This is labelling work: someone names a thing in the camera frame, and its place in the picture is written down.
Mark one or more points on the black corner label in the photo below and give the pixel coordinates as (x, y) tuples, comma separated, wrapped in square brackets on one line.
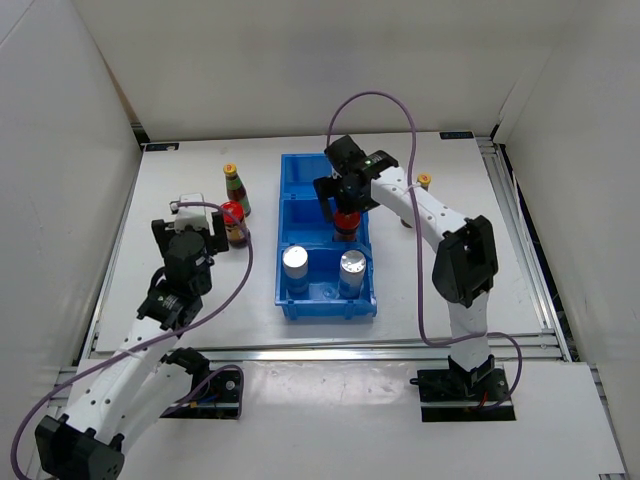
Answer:
[(456, 135), (162, 147)]

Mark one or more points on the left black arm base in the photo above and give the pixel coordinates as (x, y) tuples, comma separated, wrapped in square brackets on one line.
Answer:
[(218, 397)]

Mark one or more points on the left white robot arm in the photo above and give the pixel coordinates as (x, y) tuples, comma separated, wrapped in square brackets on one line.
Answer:
[(147, 374)]

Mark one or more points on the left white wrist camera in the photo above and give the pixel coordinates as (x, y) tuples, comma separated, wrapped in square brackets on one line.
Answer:
[(189, 213)]

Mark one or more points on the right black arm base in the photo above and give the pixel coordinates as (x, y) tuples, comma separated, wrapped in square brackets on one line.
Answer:
[(444, 399)]

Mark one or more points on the right black corner label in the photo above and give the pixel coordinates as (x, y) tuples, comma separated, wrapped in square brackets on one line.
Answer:
[(456, 135)]

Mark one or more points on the yellow-cap sauce bottle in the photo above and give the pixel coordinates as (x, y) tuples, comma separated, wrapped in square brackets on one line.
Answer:
[(235, 188), (423, 181)]

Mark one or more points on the left aluminium side rail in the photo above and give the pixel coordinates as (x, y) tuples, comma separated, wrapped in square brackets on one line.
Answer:
[(105, 277)]

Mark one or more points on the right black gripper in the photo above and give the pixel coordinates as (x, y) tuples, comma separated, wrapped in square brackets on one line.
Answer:
[(328, 188)]

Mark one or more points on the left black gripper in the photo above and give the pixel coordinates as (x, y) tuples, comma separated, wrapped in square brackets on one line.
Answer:
[(217, 242)]

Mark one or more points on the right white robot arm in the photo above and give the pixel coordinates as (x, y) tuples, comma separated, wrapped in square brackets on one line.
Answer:
[(465, 262)]

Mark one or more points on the silver-top shaker can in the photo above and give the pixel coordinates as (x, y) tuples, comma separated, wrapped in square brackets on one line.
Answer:
[(352, 270), (295, 264)]

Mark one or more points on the right aluminium side rail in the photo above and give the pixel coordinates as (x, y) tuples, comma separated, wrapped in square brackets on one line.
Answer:
[(545, 296)]

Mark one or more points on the aluminium side rail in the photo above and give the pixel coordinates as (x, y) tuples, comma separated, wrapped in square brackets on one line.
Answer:
[(105, 277), (545, 296)]

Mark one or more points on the blue three-compartment plastic bin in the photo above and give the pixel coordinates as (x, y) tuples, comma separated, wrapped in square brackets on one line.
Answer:
[(301, 223)]

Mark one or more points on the red-lid sauce jar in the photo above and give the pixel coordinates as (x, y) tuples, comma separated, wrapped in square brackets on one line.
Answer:
[(234, 221), (346, 226)]

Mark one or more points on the aluminium front rail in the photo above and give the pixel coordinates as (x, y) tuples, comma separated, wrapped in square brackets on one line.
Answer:
[(537, 346)]

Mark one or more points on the left black corner label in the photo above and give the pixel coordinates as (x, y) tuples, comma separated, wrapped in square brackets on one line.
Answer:
[(162, 147)]

